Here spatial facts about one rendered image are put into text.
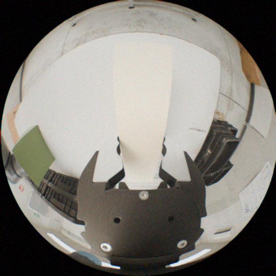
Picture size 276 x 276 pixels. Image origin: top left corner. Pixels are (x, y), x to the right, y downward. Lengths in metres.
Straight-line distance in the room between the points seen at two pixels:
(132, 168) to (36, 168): 0.39
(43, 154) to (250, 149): 2.97
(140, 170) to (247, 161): 2.63
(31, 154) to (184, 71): 0.51
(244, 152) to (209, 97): 2.51
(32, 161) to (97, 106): 0.35
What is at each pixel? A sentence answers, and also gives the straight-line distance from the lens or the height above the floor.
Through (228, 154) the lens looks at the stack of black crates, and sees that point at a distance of 0.94.
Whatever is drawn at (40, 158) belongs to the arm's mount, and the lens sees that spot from 0.44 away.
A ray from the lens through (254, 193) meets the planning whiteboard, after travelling 2.80.
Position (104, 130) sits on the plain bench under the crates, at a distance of 0.19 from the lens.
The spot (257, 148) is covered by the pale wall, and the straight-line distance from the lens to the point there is 2.57.
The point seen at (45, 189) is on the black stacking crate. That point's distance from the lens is 0.67.
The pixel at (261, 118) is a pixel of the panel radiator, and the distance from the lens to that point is 2.47.
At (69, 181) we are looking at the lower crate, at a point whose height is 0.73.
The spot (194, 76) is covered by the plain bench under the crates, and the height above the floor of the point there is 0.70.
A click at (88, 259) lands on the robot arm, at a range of 0.26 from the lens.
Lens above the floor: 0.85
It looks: 57 degrees down
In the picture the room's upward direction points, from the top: 180 degrees counter-clockwise
